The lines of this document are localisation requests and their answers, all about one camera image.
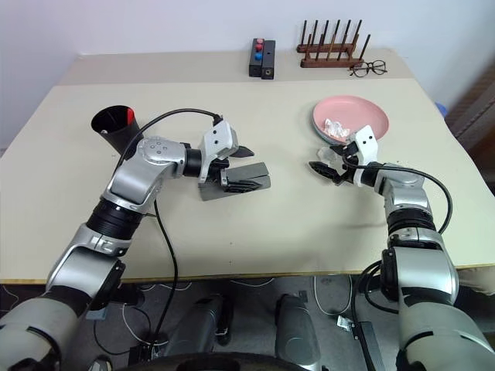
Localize brown wooden plate rack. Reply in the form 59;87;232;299
295;19;372;70

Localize dark rounded grey shape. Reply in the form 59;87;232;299
274;293;323;371
168;294;234;351

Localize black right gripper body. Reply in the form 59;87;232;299
332;148;364;187

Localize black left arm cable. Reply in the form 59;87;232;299
114;108;226;349

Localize black box with coloured buttons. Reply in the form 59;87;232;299
247;37;266;79

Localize black plastic cup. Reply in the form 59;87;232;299
90;104;146;156

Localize black-framed clear eyeglasses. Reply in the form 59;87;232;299
348;59;389;79

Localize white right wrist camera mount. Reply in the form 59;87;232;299
348;124;379;168

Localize crumpled white plastic wrapper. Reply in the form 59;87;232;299
323;117;355;139

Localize light blue plate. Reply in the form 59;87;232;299
311;114;341;146

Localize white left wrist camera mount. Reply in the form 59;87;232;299
197;120;240;184

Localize grey glasses case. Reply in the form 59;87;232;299
197;162;272;203

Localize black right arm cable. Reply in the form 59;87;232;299
343;158;454;371

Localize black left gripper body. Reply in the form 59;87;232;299
207;155;234;188

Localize black metal bracket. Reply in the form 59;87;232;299
336;314;379;371

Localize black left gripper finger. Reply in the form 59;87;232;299
227;145;255;160
220;168;268;194

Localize white floor cable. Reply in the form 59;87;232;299
312;274;352;317

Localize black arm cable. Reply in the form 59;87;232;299
343;158;454;371
114;108;226;349

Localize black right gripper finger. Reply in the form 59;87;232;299
308;161;344;185
318;143;358;157

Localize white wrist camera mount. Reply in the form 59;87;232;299
348;124;379;168
197;120;240;184

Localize pink plate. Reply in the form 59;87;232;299
312;94;390;143

